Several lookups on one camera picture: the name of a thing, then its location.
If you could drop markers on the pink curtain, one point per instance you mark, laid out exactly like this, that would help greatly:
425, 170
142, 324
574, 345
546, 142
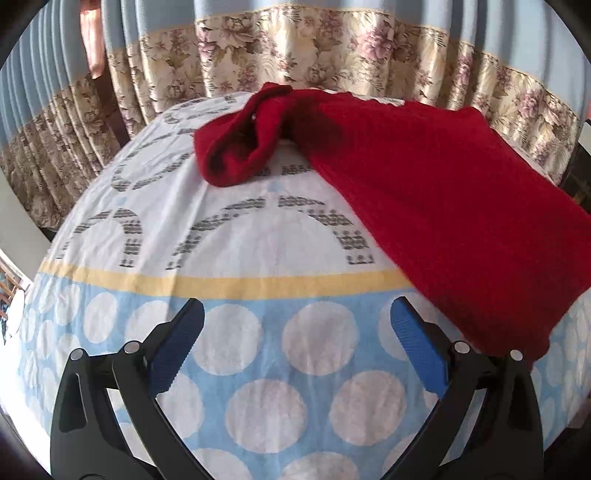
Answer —
94, 41

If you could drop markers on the dotted patterned bed sheet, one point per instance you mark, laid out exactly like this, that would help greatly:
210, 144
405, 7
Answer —
258, 258

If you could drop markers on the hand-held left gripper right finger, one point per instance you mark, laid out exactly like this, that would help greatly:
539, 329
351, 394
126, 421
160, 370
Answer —
418, 346

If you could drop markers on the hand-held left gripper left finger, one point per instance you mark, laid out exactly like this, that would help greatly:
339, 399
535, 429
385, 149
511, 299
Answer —
173, 350

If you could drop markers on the blue floral curtain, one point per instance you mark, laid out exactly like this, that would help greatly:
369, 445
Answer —
332, 50

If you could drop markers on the red knitted sweater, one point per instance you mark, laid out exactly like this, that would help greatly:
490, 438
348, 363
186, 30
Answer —
429, 194

